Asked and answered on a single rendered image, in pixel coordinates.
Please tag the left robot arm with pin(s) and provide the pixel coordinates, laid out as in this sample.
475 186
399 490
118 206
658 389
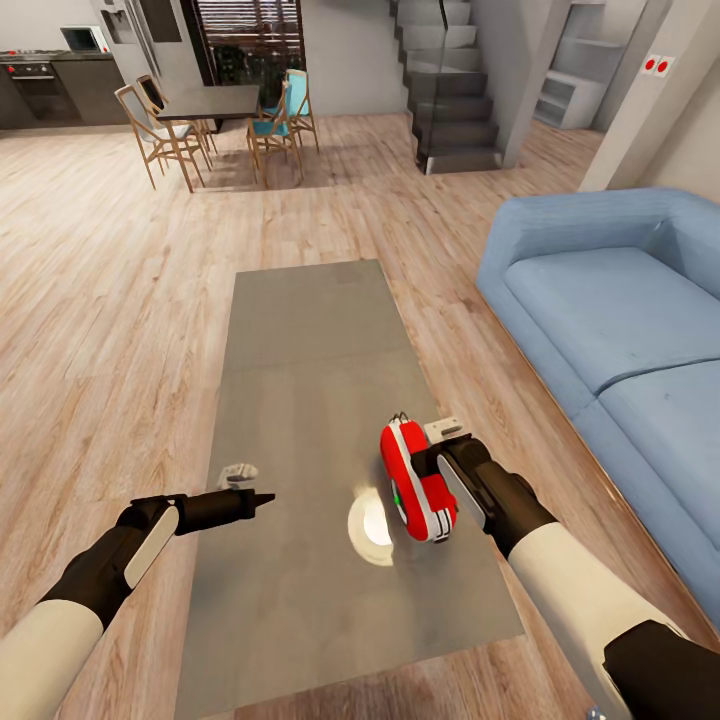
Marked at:
41 657

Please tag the coffee table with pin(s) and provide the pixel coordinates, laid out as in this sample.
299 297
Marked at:
324 584

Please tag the fridge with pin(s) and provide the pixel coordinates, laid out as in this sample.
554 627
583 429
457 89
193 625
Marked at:
160 38

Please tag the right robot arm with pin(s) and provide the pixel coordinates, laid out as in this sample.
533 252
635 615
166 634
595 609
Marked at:
634 662

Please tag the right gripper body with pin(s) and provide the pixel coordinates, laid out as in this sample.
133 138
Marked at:
423 462

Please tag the radio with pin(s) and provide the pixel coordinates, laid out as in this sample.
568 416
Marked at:
426 506

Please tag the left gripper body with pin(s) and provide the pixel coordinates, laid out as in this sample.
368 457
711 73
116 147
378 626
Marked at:
229 506

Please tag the microwave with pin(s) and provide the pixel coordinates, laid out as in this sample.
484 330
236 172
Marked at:
85 39

